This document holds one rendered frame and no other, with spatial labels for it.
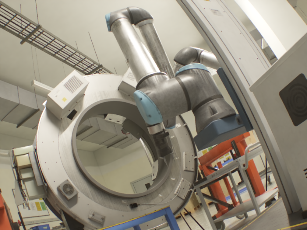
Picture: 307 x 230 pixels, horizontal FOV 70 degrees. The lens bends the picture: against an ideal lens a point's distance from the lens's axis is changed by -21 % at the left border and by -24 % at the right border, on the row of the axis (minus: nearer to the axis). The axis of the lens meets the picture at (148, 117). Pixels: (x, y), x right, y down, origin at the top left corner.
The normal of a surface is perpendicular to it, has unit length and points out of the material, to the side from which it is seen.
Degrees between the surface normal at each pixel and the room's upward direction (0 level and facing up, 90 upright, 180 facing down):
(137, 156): 90
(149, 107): 116
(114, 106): 166
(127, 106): 153
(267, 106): 90
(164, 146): 122
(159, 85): 80
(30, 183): 90
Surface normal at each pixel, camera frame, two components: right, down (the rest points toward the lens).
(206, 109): -0.61, -0.38
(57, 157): 0.43, -0.47
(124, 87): -0.28, 0.74
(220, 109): -0.04, -0.65
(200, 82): -0.02, -0.30
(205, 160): -0.82, 0.15
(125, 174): -0.36, -0.18
